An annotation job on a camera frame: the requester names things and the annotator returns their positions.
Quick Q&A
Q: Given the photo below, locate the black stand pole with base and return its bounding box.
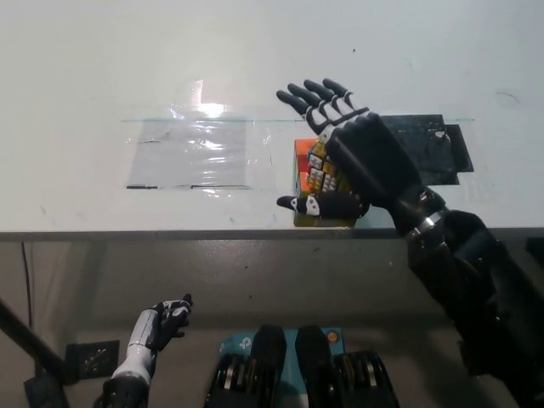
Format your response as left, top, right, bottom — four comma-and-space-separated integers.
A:
0, 296, 72, 408

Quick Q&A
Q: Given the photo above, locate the thin black cable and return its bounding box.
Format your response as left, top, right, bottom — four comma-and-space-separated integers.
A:
20, 241, 35, 328

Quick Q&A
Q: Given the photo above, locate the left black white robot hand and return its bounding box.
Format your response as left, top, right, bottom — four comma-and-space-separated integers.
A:
110, 292, 194, 380

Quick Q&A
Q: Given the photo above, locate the teal robot torso panel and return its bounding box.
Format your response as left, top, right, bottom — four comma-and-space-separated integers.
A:
217, 326, 343, 408

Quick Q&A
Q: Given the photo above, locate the small studded multicolour puzzle cube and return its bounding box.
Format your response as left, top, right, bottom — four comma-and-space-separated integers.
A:
307, 139, 342, 197

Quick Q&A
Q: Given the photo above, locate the big orange red puzzle cube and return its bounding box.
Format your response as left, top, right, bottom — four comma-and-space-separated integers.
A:
292, 138, 359, 230

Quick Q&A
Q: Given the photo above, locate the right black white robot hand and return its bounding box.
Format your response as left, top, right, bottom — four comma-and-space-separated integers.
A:
275, 77, 448, 238

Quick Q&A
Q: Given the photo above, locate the clear shiny plastic sheet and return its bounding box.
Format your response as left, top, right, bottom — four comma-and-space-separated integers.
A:
123, 78, 277, 197

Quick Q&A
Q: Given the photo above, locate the black tape patch on table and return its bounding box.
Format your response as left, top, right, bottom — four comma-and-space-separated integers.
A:
379, 113, 476, 185

